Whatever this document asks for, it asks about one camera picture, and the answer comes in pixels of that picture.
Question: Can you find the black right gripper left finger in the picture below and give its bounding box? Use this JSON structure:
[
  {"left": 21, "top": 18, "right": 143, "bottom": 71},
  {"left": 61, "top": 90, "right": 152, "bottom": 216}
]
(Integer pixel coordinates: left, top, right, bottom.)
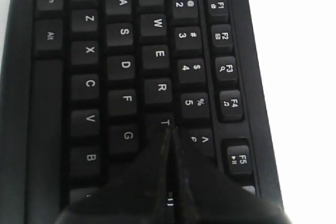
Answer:
[{"left": 55, "top": 128, "right": 172, "bottom": 223}]

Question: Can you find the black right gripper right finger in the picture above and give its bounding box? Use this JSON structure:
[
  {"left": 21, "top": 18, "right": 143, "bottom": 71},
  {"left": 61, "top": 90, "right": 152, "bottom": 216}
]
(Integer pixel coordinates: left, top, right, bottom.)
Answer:
[{"left": 172, "top": 127, "right": 291, "bottom": 223}]

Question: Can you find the black acer keyboard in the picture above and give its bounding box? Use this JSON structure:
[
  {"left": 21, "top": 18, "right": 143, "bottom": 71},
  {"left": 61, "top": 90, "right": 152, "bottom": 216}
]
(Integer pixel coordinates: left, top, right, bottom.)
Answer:
[{"left": 1, "top": 0, "right": 283, "bottom": 223}]

